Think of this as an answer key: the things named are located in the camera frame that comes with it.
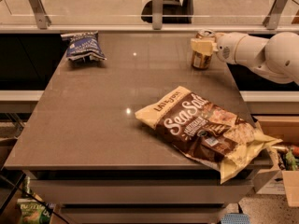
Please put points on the left metal railing post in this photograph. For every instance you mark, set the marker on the left metal railing post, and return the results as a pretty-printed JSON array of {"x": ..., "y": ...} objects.
[{"x": 42, "y": 19}]

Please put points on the right metal railing post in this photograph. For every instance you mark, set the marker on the right metal railing post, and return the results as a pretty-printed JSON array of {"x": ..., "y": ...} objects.
[{"x": 272, "y": 19}]

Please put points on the green snack bag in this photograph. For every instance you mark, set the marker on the green snack bag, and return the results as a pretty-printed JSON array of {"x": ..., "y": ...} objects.
[{"x": 31, "y": 207}]

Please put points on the blue mesh basket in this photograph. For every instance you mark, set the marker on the blue mesh basket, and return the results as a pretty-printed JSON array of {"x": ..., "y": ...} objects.
[{"x": 233, "y": 218}]

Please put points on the metal railing post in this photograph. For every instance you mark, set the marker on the metal railing post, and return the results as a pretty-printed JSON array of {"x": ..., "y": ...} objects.
[
  {"x": 272, "y": 19},
  {"x": 42, "y": 19},
  {"x": 157, "y": 14}
]

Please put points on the orange soda can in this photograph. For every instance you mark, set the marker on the orange soda can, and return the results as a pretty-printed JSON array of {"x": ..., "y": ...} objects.
[{"x": 200, "y": 61}]

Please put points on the snacks in cardboard box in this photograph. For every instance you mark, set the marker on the snacks in cardboard box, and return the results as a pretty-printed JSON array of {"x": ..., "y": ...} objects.
[{"x": 288, "y": 156}]

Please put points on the blue chips bag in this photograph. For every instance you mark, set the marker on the blue chips bag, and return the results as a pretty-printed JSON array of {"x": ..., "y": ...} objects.
[{"x": 83, "y": 47}]

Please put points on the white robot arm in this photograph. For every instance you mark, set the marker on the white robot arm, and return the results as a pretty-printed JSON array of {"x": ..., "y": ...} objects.
[{"x": 275, "y": 58}]

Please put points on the brown sea salt chips bag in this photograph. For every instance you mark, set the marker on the brown sea salt chips bag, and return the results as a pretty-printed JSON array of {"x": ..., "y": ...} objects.
[{"x": 205, "y": 132}]

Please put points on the middle metal railing post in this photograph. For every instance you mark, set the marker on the middle metal railing post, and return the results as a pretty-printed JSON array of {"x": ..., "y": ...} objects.
[{"x": 157, "y": 14}]

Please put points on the cardboard box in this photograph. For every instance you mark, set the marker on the cardboard box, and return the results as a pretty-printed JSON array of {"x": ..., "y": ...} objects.
[{"x": 283, "y": 177}]

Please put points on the black office chair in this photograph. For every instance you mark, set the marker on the black office chair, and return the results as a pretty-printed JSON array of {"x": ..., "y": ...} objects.
[{"x": 174, "y": 12}]

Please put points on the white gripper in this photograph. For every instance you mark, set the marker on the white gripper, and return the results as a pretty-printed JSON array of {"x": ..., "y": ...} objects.
[{"x": 224, "y": 50}]

